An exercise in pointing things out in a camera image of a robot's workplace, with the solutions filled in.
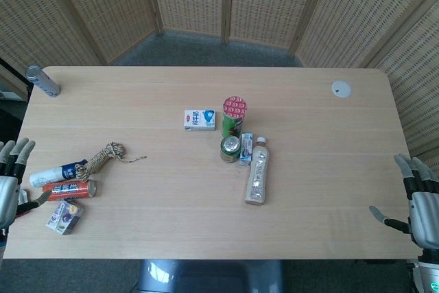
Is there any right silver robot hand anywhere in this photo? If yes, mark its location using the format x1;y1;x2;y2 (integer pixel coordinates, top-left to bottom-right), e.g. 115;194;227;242
368;154;439;251

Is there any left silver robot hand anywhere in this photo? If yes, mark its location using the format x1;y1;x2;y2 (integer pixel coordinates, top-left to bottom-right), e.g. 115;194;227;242
0;137;53;234

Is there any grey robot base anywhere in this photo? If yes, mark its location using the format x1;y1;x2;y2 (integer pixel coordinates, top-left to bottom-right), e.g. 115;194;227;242
137;259;285;293

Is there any clear plastic bottle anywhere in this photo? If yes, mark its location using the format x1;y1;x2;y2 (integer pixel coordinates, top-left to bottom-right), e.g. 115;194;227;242
244;137;270;207

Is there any white blue milk carton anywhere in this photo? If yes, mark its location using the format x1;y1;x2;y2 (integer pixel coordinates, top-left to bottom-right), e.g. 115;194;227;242
184;109;217;132

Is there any silver foil packet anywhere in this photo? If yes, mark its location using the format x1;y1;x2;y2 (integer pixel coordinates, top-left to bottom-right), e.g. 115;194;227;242
17;188;31;207

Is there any white blue cylindrical tube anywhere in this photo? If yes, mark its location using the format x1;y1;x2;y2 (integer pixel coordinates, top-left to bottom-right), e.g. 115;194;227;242
29;159;88;187

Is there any purple drink carton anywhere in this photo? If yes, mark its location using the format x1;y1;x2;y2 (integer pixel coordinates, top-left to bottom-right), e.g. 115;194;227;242
45;199;85;236

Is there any orange drink can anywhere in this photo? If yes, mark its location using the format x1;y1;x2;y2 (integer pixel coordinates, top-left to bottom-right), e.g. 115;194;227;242
41;179;99;202

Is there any tall silver can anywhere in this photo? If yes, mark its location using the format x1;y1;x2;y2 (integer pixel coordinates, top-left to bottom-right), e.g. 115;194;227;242
23;65;62;97

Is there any black stand rod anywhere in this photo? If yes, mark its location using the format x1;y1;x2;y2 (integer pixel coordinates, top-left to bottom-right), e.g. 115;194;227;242
0;58;32;102

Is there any small blue white carton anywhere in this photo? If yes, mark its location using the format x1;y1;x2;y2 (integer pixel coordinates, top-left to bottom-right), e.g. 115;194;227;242
239;132;255;167

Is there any green Tsingtao beer can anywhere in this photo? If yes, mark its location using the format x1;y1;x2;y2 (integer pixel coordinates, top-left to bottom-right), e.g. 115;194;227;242
219;136;242;164

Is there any green Pringles chips can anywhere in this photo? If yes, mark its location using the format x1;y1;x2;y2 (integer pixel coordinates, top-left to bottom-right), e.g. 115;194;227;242
221;95;248;139

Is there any coiled braided rope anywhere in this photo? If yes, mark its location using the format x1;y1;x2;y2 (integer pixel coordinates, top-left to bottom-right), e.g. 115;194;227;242
75;141;147;181

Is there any white round cable grommet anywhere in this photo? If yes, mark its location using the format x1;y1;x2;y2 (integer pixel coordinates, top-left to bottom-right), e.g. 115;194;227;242
331;80;353;98

